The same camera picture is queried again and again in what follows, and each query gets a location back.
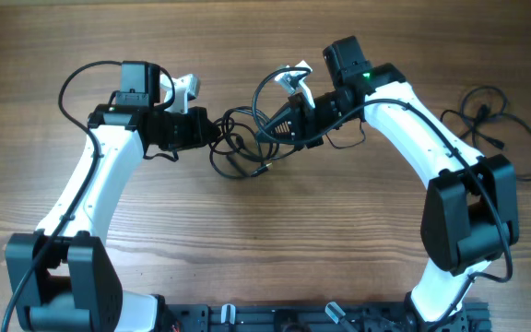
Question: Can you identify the separated black usb cable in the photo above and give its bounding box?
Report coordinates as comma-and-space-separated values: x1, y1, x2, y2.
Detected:
439, 85, 531, 182

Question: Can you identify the right camera black cable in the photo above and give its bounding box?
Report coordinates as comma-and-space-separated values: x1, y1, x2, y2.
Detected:
251, 66, 514, 331

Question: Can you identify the black cable bundle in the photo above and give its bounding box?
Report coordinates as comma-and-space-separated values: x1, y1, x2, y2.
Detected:
207, 105, 299, 180

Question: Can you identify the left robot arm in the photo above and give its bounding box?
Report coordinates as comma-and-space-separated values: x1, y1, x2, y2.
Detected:
2, 61, 219, 331

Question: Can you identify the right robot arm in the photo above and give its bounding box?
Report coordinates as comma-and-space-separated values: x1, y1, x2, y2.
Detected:
255, 36, 519, 331

